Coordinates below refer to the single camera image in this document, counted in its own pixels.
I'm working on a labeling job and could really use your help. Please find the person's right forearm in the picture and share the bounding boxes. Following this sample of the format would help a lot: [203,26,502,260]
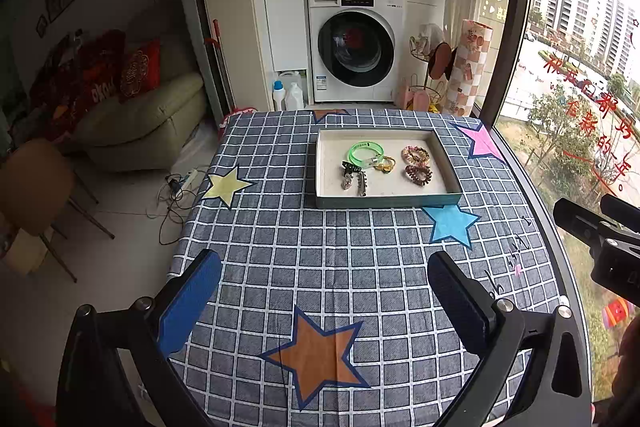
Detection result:
[592,317,640,427]

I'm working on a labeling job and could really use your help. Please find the pink slippers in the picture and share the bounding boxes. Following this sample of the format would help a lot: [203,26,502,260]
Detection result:
[397,79,443,112]

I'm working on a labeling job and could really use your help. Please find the brown spiral hair tie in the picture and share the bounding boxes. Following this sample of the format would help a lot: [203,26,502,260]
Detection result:
[405,164,433,185]

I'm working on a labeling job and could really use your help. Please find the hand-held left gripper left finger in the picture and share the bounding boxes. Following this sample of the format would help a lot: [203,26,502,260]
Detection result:
[56,248,223,427]

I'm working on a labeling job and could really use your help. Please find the red window decals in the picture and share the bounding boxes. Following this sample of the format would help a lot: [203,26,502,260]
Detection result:
[542,52,628,192]

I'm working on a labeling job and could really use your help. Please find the power strip with cables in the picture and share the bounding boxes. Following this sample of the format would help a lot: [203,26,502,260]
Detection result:
[159,167,211,245]

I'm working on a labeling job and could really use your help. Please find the wooden chair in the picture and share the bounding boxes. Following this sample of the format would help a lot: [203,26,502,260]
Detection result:
[0,138,116,284]

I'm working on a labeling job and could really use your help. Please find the red cushion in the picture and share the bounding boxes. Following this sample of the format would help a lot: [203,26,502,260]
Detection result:
[118,38,162,104]

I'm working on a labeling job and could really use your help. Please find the red-handled mop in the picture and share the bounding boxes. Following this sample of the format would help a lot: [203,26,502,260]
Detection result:
[204,19,236,118]

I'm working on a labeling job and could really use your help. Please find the cream sofa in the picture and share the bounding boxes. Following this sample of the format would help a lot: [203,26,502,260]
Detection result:
[75,7,208,172]

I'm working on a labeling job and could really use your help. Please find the shallow beige tray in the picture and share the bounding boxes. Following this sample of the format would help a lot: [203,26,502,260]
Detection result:
[315,128,463,209]

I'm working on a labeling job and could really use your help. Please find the white washing machine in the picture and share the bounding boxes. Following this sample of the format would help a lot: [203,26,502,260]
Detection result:
[306,0,408,104]

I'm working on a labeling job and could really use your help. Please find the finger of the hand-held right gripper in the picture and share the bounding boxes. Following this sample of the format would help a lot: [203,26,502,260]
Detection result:
[552,198,608,254]
[600,193,640,235]

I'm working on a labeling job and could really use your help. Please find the gold wire shoe rack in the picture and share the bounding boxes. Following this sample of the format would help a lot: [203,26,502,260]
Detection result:
[400,34,453,112]

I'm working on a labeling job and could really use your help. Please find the dark red blanket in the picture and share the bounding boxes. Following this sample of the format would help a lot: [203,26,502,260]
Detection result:
[30,29,126,142]

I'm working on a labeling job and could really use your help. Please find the pink yellow spiral hair tie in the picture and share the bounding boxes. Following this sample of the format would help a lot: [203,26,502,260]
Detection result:
[401,145,431,165]

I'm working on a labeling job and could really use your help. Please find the white cabinet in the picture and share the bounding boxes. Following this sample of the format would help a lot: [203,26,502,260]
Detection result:
[194,0,311,112]

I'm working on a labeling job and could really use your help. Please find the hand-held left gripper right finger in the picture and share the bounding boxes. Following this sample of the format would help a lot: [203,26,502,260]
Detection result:
[427,251,593,427]

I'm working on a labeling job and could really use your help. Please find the large white plastic jug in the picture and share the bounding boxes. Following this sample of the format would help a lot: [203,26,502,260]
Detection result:
[277,71,307,95]

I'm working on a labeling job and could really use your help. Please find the dark window frame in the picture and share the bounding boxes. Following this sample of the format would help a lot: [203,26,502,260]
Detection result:
[492,0,538,128]

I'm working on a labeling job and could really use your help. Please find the white cloth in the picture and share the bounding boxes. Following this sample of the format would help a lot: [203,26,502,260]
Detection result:
[417,23,441,55]

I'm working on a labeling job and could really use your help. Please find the green bracelet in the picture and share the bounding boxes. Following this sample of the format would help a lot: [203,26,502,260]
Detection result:
[346,142,386,168]

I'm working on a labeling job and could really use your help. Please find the pink checkered rolled mat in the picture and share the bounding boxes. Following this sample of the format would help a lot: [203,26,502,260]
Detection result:
[442,19,493,118]

